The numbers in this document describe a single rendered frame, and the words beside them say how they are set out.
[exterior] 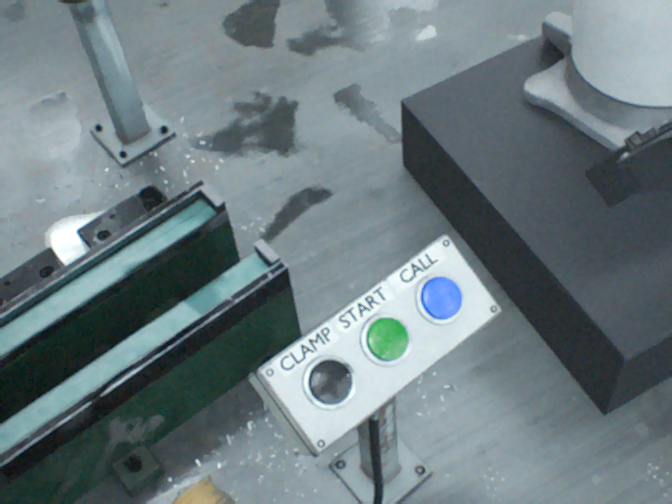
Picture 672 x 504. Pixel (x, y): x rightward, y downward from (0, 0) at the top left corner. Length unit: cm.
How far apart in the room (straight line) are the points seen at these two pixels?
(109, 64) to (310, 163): 26
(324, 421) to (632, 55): 45
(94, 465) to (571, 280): 47
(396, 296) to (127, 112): 56
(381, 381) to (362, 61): 65
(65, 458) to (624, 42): 62
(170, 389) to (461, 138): 39
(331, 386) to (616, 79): 44
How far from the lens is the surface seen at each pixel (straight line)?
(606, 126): 96
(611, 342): 84
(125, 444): 90
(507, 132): 98
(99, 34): 105
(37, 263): 101
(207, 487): 90
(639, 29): 87
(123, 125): 114
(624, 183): 61
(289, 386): 62
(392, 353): 64
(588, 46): 92
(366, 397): 64
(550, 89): 100
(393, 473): 88
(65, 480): 89
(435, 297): 65
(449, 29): 126
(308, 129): 114
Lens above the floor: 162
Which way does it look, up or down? 54 degrees down
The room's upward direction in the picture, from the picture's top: 8 degrees counter-clockwise
